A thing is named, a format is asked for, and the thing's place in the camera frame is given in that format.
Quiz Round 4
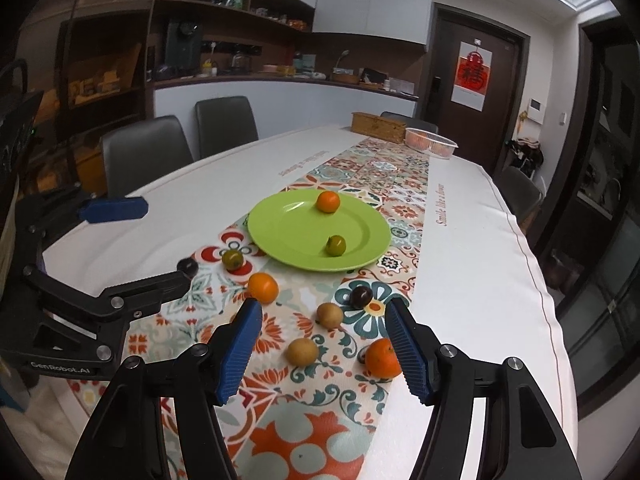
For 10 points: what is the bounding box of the white kitchen counter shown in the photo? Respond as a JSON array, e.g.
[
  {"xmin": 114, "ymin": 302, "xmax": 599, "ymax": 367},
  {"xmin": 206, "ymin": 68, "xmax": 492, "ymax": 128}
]
[{"xmin": 154, "ymin": 79, "xmax": 416, "ymax": 141}]

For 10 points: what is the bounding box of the grey chair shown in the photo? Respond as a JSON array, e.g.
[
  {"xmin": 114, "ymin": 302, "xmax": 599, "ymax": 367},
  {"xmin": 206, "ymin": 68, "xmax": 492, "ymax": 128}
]
[
  {"xmin": 495, "ymin": 166, "xmax": 544, "ymax": 223},
  {"xmin": 101, "ymin": 115, "xmax": 194, "ymax": 198},
  {"xmin": 195, "ymin": 96, "xmax": 258, "ymax": 158}
]

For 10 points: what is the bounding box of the right grey chair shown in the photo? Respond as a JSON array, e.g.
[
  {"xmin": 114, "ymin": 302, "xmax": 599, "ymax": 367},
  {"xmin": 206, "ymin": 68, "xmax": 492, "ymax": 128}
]
[{"xmin": 495, "ymin": 166, "xmax": 544, "ymax": 223}]

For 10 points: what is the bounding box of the far left grey chair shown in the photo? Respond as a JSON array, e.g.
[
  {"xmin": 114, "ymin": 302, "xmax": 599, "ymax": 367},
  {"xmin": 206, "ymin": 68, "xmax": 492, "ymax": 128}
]
[{"xmin": 195, "ymin": 96, "xmax": 258, "ymax": 158}]

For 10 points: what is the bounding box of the green tomato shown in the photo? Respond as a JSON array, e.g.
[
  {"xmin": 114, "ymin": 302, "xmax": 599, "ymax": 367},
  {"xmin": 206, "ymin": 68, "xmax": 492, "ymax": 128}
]
[
  {"xmin": 221, "ymin": 248, "xmax": 244, "ymax": 272},
  {"xmin": 324, "ymin": 235, "xmax": 346, "ymax": 257}
]

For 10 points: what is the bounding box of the black coffee machine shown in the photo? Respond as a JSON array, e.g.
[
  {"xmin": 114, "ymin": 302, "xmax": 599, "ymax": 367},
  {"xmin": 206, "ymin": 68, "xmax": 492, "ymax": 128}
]
[{"xmin": 165, "ymin": 22, "xmax": 203, "ymax": 76}]

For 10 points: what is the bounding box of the large orange mandarin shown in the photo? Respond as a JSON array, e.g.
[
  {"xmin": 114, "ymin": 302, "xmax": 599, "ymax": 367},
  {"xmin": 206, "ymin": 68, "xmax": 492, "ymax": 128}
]
[{"xmin": 316, "ymin": 191, "xmax": 341, "ymax": 214}]

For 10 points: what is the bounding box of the dark plum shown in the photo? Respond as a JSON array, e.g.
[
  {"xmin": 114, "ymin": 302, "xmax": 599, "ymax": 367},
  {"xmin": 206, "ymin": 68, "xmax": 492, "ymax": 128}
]
[
  {"xmin": 349, "ymin": 285, "xmax": 373, "ymax": 309},
  {"xmin": 177, "ymin": 257, "xmax": 198, "ymax": 280}
]

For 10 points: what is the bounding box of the near left grey chair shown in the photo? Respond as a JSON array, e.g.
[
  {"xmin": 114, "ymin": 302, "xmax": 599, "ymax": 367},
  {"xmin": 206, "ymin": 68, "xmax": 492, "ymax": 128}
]
[{"xmin": 101, "ymin": 115, "xmax": 194, "ymax": 198}]

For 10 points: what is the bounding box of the red door poster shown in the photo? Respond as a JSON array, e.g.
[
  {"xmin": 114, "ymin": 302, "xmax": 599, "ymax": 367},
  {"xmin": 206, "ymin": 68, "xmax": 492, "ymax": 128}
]
[{"xmin": 451, "ymin": 40, "xmax": 492, "ymax": 112}]

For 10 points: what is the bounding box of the white wall intercom panel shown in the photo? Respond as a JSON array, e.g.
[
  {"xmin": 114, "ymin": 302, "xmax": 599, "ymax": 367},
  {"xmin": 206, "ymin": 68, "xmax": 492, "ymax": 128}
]
[{"xmin": 527, "ymin": 99, "xmax": 544, "ymax": 125}]

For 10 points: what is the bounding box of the plastic fruit container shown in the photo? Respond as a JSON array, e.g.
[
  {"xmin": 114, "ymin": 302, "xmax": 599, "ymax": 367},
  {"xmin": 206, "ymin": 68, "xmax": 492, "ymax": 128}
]
[{"xmin": 405, "ymin": 128, "xmax": 458, "ymax": 159}]

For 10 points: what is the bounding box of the green plate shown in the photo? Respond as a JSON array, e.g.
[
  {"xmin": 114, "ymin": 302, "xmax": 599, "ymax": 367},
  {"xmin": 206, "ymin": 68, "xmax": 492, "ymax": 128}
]
[{"xmin": 246, "ymin": 188, "xmax": 392, "ymax": 272}]

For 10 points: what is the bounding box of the patterned table runner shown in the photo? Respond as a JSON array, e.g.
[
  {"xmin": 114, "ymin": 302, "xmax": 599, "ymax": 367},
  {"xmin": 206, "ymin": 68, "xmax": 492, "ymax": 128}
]
[{"xmin": 64, "ymin": 136, "xmax": 446, "ymax": 480}]

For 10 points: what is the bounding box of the brown longan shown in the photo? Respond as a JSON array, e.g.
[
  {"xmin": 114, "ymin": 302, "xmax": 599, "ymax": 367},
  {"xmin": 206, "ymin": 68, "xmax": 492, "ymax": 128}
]
[
  {"xmin": 316, "ymin": 302, "xmax": 344, "ymax": 330},
  {"xmin": 285, "ymin": 338, "xmax": 319, "ymax": 367}
]

